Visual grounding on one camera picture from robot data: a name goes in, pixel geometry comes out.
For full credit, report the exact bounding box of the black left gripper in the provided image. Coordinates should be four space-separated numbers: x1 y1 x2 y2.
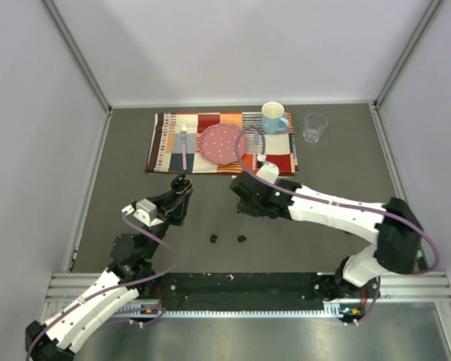
141 184 193 259

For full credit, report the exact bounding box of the glossy black charging case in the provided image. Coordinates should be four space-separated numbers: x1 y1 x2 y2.
171 174 192 195

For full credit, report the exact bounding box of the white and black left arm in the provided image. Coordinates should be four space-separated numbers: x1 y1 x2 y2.
26 188 192 360

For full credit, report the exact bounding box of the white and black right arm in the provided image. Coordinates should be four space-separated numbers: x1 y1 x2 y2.
230 172 422 300

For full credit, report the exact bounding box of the colourful patchwork placemat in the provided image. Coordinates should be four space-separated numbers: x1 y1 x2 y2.
146 111 298 176

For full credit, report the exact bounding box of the pink dotted plate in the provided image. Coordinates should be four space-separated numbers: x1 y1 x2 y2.
198 123 248 165

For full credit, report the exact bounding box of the light blue mug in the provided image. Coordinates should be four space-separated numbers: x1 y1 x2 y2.
261 102 289 135

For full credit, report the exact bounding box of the clear drinking glass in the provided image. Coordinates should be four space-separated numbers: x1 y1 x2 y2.
303 113 328 143

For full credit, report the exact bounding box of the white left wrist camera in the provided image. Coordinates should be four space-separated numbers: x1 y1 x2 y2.
121 199 164 228

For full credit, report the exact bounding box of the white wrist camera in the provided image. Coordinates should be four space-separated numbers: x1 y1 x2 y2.
121 199 164 228
256 154 280 184

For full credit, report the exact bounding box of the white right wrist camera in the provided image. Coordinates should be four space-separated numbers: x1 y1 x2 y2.
256 154 280 184

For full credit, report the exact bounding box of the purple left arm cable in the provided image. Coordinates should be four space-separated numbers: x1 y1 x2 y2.
25 214 181 360

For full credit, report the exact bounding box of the fork with pink handle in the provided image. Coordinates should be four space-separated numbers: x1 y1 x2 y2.
180 123 187 171

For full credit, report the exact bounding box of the knife with pink handle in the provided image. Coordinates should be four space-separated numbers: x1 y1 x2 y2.
252 126 259 171

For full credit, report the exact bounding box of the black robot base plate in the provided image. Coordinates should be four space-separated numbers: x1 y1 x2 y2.
149 272 375 311

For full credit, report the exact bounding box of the aluminium frame rail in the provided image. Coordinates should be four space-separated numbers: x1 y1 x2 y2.
44 272 451 320

